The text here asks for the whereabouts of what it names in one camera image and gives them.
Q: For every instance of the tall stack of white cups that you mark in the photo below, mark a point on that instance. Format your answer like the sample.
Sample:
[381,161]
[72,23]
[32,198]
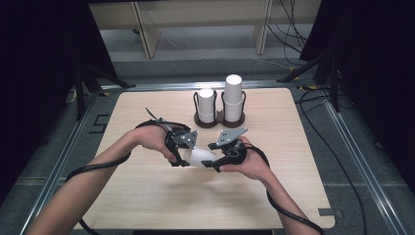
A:
[233,98]

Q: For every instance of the dark curtain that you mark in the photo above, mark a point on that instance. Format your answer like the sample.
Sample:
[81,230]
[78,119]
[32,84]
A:
[375,65]
[39,65]

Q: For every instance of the black tripod stand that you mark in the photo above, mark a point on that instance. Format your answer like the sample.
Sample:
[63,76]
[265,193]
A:
[326,65]
[81,88]

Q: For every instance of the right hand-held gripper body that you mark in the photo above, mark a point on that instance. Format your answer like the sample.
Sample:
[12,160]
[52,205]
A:
[230,137]

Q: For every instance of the person's right hand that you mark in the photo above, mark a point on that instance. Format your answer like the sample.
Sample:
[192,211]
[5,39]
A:
[254,163]

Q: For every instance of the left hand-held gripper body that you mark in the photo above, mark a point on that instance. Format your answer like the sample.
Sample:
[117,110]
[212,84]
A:
[184,138]

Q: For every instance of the single white paper cup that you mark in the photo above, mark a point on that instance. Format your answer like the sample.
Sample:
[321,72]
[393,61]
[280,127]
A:
[199,156]

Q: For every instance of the metal floor rail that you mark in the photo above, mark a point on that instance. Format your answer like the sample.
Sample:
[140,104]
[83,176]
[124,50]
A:
[55,169]
[365,163]

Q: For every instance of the light wooden shelf unit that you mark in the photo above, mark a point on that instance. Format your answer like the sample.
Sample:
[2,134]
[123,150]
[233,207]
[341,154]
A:
[202,13]

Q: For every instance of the short stack of white cups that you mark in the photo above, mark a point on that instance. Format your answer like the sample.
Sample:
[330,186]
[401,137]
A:
[207,104]

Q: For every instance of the person's left hand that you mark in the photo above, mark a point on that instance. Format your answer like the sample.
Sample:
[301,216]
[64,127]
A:
[151,137]

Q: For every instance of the black double cup holder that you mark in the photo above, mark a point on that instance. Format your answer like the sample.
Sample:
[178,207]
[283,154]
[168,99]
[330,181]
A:
[219,121]

